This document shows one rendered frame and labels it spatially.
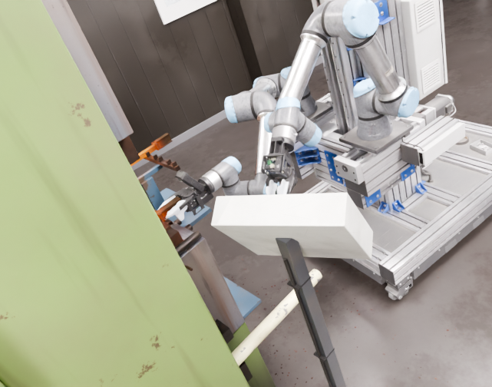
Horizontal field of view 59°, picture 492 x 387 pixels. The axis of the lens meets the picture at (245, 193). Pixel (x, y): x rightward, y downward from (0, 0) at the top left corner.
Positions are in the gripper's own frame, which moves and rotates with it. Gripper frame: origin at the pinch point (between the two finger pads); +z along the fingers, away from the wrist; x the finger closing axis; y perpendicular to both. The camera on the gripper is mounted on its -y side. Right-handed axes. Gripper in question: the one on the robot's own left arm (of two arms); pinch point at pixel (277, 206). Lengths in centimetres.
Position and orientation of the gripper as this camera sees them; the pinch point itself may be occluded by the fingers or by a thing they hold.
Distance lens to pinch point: 129.8
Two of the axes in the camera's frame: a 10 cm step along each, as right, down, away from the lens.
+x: 8.8, -0.3, -4.7
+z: -1.5, 9.2, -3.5
